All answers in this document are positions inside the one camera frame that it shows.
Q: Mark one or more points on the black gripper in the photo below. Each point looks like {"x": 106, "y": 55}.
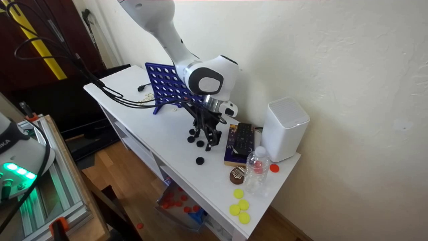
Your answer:
{"x": 209, "y": 117}

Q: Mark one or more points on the blue connect four gameboard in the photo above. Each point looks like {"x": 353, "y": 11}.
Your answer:
{"x": 165, "y": 88}

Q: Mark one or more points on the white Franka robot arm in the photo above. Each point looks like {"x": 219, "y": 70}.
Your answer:
{"x": 156, "y": 22}

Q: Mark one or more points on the white robot base green light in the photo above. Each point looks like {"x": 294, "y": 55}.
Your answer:
{"x": 22, "y": 156}

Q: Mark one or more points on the red game chip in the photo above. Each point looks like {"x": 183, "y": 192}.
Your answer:
{"x": 140, "y": 227}
{"x": 275, "y": 168}
{"x": 258, "y": 168}

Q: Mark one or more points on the yellow game chip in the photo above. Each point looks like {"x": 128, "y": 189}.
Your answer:
{"x": 244, "y": 219}
{"x": 235, "y": 209}
{"x": 239, "y": 193}
{"x": 244, "y": 204}

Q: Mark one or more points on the dark patterned small box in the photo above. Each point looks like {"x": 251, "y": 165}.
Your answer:
{"x": 229, "y": 149}

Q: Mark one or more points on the black remote control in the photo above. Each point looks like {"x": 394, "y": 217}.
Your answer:
{"x": 244, "y": 138}

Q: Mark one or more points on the brown round jar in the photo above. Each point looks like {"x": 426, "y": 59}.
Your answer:
{"x": 236, "y": 176}

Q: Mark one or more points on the white shelf table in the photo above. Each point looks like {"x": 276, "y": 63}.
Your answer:
{"x": 148, "y": 121}

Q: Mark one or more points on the clear plastic cup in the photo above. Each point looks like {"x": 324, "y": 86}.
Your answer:
{"x": 259, "y": 176}

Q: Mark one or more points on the game box with red chips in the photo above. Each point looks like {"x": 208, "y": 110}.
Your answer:
{"x": 179, "y": 205}

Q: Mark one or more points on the white plastic bin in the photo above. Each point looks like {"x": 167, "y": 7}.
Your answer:
{"x": 286, "y": 134}

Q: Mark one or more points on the orange black clamp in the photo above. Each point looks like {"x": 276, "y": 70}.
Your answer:
{"x": 60, "y": 225}
{"x": 33, "y": 117}

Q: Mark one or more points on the dark brown door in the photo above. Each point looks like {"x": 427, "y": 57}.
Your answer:
{"x": 14, "y": 81}

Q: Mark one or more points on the yellow black strip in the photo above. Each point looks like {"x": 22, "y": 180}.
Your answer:
{"x": 28, "y": 27}

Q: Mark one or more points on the aluminium rail workbench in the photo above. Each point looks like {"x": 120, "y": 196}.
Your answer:
{"x": 62, "y": 196}

